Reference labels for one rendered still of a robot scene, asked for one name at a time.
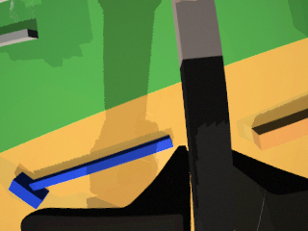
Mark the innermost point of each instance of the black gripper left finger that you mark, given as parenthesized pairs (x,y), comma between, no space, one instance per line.
(164,205)

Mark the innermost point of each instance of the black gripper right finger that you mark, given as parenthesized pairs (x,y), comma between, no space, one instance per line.
(268,198)

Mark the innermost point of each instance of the green putting mat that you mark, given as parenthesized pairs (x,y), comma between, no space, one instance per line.
(92,55)

